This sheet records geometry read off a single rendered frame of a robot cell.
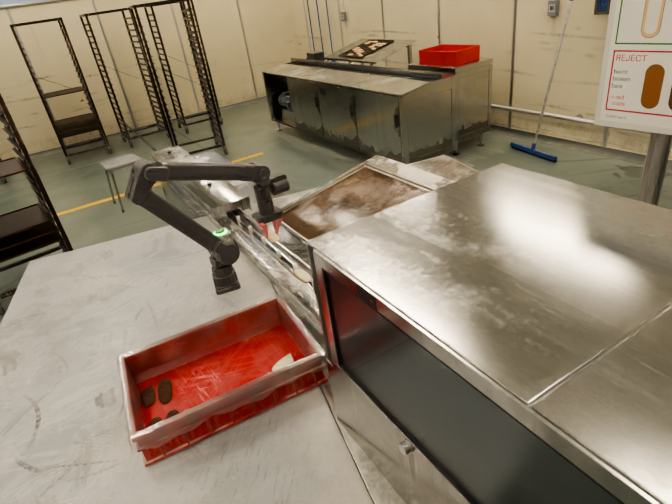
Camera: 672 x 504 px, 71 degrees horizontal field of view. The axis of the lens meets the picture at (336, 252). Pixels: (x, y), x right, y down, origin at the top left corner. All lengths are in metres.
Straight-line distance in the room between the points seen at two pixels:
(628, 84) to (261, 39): 8.16
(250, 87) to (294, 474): 8.45
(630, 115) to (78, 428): 1.63
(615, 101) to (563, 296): 0.88
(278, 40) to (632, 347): 9.01
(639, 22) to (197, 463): 1.46
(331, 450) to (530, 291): 0.61
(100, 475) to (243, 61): 8.31
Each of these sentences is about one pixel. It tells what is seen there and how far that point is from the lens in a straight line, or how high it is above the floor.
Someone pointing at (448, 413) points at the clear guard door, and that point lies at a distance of 0.71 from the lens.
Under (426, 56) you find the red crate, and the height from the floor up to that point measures 0.94.
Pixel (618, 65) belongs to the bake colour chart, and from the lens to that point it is 1.49.
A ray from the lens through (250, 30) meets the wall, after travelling 9.19.
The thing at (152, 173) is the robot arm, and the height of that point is 1.30.
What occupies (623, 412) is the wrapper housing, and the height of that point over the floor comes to 1.30.
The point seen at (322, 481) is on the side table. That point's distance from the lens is 1.09.
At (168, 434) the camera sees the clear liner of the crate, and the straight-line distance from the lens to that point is 1.18.
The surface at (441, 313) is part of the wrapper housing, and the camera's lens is 0.67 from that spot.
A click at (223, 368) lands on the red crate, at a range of 1.39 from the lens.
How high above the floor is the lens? 1.71
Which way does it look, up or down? 29 degrees down
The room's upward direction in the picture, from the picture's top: 9 degrees counter-clockwise
